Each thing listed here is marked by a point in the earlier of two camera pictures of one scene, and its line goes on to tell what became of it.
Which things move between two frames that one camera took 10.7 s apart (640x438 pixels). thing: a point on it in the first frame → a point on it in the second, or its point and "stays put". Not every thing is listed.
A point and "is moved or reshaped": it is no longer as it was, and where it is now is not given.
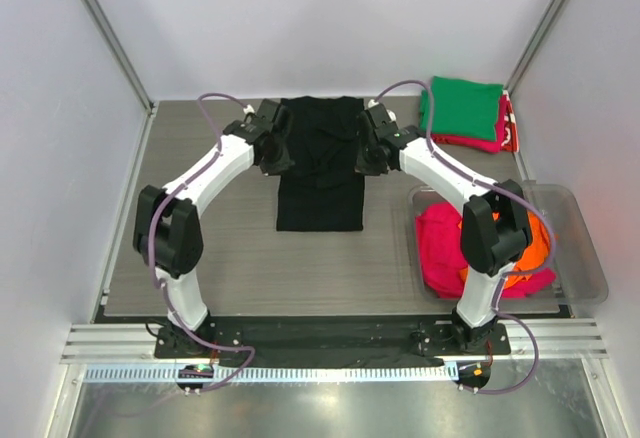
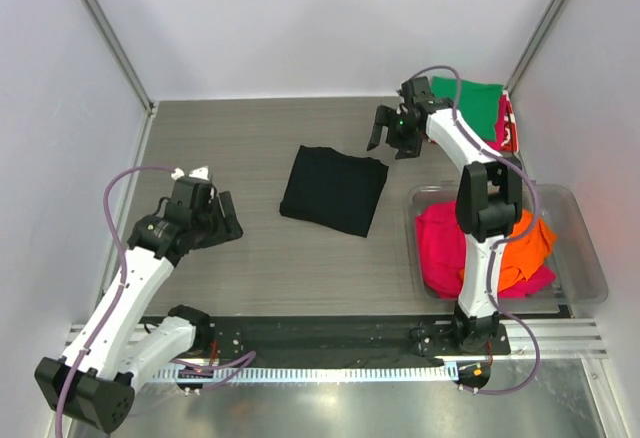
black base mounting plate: (332, 343) stays put
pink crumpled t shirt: (438, 232) stays put
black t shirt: (322, 190) is moved or reshaped
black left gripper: (282, 164) → (228, 228)
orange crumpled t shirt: (535, 257) stays put
